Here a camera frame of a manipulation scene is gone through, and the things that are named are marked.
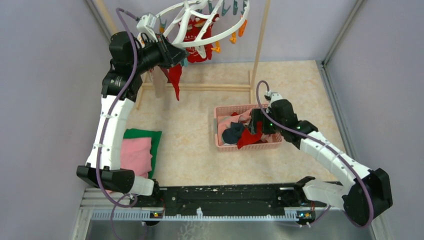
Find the orange clothespin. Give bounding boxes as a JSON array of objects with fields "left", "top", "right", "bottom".
[
  {"left": 238, "top": 19, "right": 248, "bottom": 38},
  {"left": 211, "top": 41, "right": 221, "bottom": 53}
]

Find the beige sock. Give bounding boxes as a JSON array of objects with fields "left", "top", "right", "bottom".
[{"left": 149, "top": 67, "right": 168, "bottom": 98}]

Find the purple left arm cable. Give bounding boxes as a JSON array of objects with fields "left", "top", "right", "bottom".
[{"left": 95, "top": 7, "right": 150, "bottom": 240}]

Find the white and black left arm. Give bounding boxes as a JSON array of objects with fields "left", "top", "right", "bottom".
[{"left": 76, "top": 31, "right": 189, "bottom": 207}]

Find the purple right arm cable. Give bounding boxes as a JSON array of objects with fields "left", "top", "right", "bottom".
[{"left": 255, "top": 80, "right": 375, "bottom": 229}]

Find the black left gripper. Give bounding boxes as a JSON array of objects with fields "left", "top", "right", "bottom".
[{"left": 131, "top": 32, "right": 189, "bottom": 75}]

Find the pink cloth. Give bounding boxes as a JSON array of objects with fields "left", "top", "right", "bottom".
[{"left": 111, "top": 137, "right": 154, "bottom": 196}]

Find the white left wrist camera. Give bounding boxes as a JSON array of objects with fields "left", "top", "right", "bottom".
[{"left": 136, "top": 13, "right": 158, "bottom": 42}]

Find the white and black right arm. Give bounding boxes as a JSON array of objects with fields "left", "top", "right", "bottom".
[{"left": 247, "top": 99, "right": 393, "bottom": 227}]

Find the green cloth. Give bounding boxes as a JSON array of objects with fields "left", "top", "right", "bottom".
[{"left": 123, "top": 128, "right": 162, "bottom": 179}]

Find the pink plastic basket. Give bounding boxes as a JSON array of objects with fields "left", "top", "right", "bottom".
[{"left": 213, "top": 104, "right": 283, "bottom": 152}]

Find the red santa sock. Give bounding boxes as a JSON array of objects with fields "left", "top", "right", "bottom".
[
  {"left": 168, "top": 64, "right": 183, "bottom": 101},
  {"left": 237, "top": 121, "right": 265, "bottom": 149}
]

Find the white plastic clip hanger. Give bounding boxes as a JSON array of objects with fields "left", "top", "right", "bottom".
[{"left": 154, "top": 0, "right": 250, "bottom": 48}]

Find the wooden drying rack frame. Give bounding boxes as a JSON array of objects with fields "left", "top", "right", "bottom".
[{"left": 87, "top": 0, "right": 271, "bottom": 104}]

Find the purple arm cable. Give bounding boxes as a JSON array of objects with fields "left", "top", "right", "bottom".
[
  {"left": 95, "top": 7, "right": 150, "bottom": 240},
  {"left": 255, "top": 80, "right": 375, "bottom": 229}
]

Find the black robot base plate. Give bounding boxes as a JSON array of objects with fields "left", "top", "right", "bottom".
[{"left": 129, "top": 182, "right": 327, "bottom": 209}]

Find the red patterned sock pair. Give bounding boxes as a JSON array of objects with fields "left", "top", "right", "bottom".
[{"left": 183, "top": 14, "right": 220, "bottom": 64}]

